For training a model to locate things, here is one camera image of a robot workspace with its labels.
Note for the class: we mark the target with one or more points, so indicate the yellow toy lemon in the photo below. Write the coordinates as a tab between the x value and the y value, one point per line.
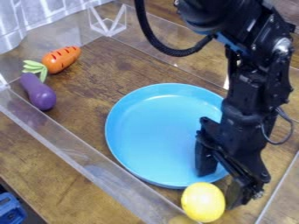
203	202

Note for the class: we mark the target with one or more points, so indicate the clear acrylic enclosure wall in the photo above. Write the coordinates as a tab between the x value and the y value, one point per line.
55	159

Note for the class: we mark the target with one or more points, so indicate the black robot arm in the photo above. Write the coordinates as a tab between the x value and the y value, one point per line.
257	36

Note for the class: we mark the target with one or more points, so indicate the purple toy eggplant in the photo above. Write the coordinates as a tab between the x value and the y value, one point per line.
42	95

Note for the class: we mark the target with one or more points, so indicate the blue plastic object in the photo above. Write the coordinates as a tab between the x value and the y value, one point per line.
12	213

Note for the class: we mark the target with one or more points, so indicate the orange toy carrot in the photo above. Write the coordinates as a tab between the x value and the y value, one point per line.
54	62

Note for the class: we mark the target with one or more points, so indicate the blue round tray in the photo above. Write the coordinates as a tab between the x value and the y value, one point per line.
150	132

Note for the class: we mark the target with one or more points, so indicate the white translucent curtain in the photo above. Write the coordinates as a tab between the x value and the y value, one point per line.
23	15

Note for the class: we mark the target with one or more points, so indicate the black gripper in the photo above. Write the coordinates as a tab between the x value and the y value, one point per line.
234	146

